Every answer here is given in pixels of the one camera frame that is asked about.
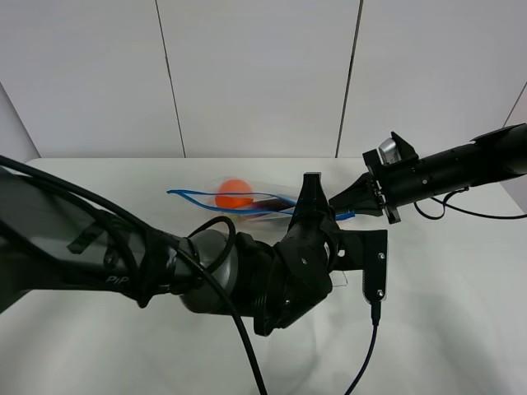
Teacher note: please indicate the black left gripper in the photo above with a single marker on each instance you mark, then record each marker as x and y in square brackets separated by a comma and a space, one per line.
[298, 276]

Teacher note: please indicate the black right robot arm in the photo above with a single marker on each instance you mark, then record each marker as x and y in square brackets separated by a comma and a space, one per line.
[491, 158]

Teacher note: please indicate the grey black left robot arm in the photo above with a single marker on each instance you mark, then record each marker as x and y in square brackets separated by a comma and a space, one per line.
[58, 236]

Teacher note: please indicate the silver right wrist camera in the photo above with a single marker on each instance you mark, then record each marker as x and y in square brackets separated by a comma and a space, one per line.
[395, 149]

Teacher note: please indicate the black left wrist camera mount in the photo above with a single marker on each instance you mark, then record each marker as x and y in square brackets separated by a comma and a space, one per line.
[366, 251]

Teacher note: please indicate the orange fruit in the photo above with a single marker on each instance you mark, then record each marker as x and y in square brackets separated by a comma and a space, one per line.
[234, 194]

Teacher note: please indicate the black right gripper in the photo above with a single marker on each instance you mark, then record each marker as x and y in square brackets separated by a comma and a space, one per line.
[396, 184]

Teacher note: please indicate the purple eggplant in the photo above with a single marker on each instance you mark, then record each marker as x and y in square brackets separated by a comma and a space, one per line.
[269, 209]

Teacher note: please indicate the clear zip bag blue seal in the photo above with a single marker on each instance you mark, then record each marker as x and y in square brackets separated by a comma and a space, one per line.
[204, 197]

